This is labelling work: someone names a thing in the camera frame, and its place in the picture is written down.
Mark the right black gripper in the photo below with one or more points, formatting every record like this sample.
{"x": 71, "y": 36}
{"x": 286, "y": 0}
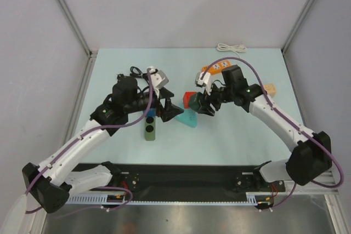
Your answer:
{"x": 209, "y": 102}

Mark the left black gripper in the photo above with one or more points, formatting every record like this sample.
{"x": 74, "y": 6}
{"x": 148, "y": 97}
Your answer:
{"x": 170, "y": 109}

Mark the dark green cube adapter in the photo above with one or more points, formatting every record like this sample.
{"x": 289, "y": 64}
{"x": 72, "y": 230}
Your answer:
{"x": 194, "y": 102}

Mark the blue cube plug adapter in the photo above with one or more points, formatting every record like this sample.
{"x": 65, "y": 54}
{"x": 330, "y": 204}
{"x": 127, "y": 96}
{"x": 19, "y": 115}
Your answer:
{"x": 150, "y": 113}

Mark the teal triangular power socket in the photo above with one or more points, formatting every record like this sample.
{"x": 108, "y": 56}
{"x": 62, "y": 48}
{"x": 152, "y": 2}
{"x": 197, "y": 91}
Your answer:
{"x": 188, "y": 117}

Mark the red cube plug adapter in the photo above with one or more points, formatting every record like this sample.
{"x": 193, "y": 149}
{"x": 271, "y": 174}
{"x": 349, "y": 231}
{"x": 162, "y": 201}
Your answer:
{"x": 186, "y": 98}

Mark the green power strip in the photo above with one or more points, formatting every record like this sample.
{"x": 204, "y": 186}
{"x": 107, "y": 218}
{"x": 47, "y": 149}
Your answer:
{"x": 150, "y": 128}

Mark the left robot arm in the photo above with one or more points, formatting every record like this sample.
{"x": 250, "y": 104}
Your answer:
{"x": 53, "y": 181}

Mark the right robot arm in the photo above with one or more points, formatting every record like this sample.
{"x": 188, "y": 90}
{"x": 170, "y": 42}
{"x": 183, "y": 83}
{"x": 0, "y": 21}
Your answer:
{"x": 309, "y": 150}

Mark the beige cube plug adapter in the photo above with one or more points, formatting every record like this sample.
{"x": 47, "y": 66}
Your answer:
{"x": 270, "y": 89}

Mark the orange power strip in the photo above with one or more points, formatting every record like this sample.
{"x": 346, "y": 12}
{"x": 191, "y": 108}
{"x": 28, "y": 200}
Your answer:
{"x": 218, "y": 67}

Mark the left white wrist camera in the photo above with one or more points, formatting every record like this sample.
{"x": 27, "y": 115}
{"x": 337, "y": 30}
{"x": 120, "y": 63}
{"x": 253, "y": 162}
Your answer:
{"x": 158, "y": 79}

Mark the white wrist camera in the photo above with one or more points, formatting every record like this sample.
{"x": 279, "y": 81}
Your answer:
{"x": 205, "y": 80}
{"x": 158, "y": 79}

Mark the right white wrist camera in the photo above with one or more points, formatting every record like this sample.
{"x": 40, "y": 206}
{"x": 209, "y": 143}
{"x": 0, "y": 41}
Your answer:
{"x": 205, "y": 80}

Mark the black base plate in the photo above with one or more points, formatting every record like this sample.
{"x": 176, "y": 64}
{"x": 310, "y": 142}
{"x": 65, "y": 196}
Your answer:
{"x": 195, "y": 181}

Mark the left aluminium frame post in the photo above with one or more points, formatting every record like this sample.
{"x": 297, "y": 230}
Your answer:
{"x": 70, "y": 19}

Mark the aluminium frame post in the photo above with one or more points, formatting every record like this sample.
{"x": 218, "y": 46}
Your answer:
{"x": 70, "y": 19}
{"x": 307, "y": 7}

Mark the white slotted cable duct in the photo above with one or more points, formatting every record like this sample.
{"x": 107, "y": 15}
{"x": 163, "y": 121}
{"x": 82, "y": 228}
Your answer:
{"x": 113, "y": 199}

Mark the aluminium front rail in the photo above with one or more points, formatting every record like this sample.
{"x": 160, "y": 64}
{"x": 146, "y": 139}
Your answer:
{"x": 312, "y": 188}

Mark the right aluminium frame post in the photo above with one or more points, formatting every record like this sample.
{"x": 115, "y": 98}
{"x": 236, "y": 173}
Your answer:
{"x": 307, "y": 7}

